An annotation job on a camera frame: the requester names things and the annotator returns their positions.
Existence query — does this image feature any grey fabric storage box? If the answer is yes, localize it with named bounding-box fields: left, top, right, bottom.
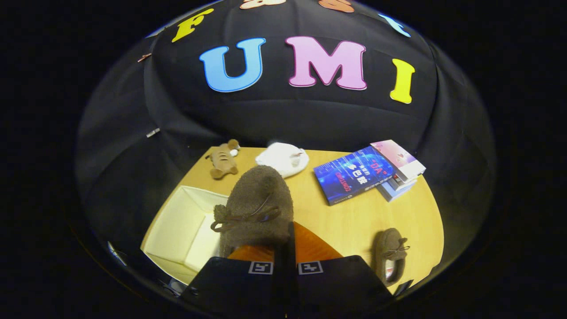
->
left=141, top=185, right=231, bottom=285

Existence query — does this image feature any light blue book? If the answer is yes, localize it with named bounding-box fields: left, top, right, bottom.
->
left=377, top=179, right=418, bottom=202

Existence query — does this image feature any white plush toy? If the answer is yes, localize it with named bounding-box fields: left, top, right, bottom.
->
left=255, top=142, right=310, bottom=179

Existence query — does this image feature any dark blue book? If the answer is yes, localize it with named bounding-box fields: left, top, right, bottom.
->
left=313, top=145, right=395, bottom=206

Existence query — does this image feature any brown fuzzy shoe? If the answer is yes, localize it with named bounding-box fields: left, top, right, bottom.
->
left=210, top=165, right=295, bottom=258
left=371, top=228, right=411, bottom=286

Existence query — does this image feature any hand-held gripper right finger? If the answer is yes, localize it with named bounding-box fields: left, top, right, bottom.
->
left=288, top=222, right=395, bottom=319

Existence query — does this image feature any brown striped plush toy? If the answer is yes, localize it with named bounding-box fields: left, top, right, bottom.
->
left=205, top=139, right=241, bottom=180

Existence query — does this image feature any pink cover book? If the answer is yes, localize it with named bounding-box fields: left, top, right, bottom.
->
left=370, top=140, right=427, bottom=183

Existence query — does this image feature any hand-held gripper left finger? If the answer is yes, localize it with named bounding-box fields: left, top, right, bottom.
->
left=179, top=245, right=286, bottom=319

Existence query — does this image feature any white book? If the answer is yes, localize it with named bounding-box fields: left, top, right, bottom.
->
left=390, top=174, right=420, bottom=192

